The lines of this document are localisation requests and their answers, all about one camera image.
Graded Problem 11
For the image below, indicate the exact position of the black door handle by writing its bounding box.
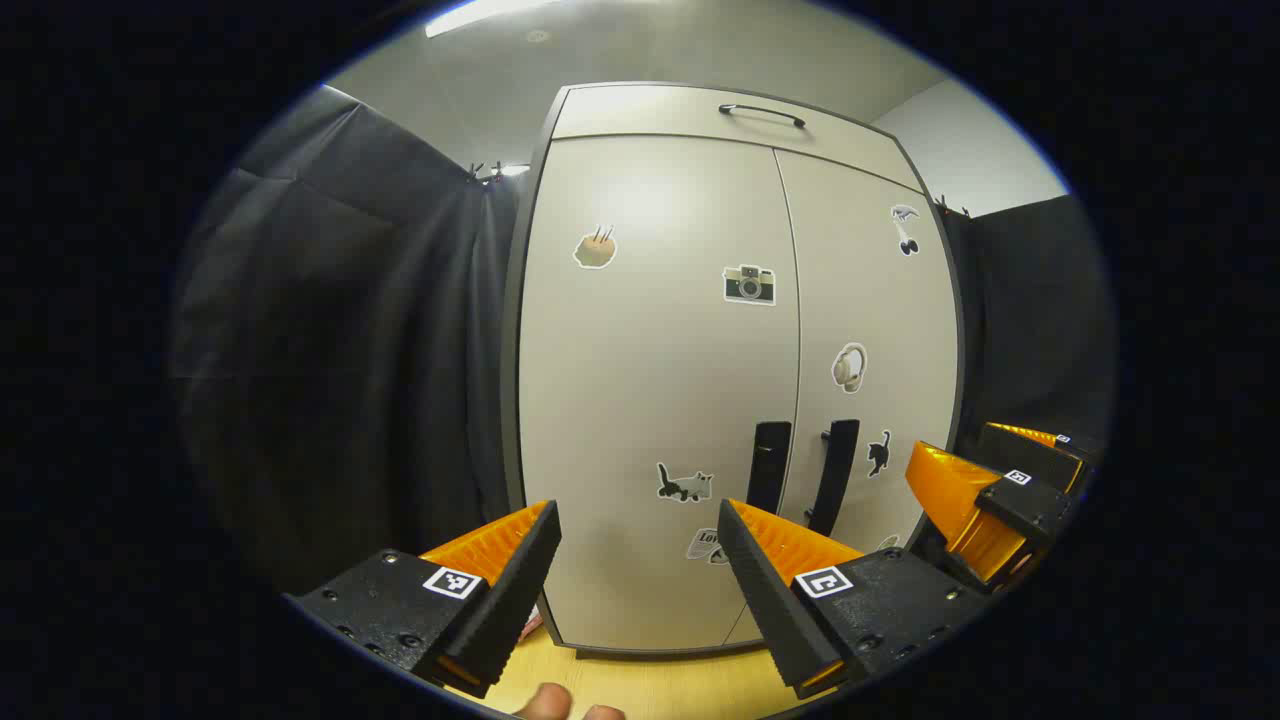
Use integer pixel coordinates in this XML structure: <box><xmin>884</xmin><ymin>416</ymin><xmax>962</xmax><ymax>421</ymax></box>
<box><xmin>806</xmin><ymin>419</ymin><xmax>861</xmax><ymax>538</ymax></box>
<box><xmin>746</xmin><ymin>421</ymin><xmax>793</xmax><ymax>516</ymax></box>

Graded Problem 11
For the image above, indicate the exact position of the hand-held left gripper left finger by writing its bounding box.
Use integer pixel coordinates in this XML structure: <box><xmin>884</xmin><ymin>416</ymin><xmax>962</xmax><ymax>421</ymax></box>
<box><xmin>285</xmin><ymin>500</ymin><xmax>563</xmax><ymax>699</ymax></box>

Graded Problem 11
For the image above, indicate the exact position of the black drawer bar handle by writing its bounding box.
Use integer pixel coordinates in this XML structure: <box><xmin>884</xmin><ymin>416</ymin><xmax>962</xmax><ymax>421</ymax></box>
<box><xmin>718</xmin><ymin>103</ymin><xmax>807</xmax><ymax>129</ymax></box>

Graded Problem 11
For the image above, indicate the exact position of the grey cabinet door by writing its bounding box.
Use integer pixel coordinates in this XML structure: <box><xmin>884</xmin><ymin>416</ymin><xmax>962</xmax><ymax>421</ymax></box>
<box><xmin>725</xmin><ymin>148</ymin><xmax>961</xmax><ymax>646</ymax></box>
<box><xmin>518</xmin><ymin>135</ymin><xmax>801</xmax><ymax>651</ymax></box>

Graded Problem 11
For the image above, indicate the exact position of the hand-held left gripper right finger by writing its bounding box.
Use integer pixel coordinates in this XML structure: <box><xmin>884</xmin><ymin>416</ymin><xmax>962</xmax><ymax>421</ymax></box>
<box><xmin>717</xmin><ymin>498</ymin><xmax>991</xmax><ymax>699</ymax></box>

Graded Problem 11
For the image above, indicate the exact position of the grey double-door shoe cabinet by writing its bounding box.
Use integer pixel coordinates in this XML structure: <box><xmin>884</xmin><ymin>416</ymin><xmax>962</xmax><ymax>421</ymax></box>
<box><xmin>500</xmin><ymin>82</ymin><xmax>966</xmax><ymax>659</ymax></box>

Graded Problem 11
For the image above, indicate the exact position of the grey cabinet drawer front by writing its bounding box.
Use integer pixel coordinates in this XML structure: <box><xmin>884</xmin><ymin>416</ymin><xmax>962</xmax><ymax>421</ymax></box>
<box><xmin>552</xmin><ymin>85</ymin><xmax>923</xmax><ymax>193</ymax></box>

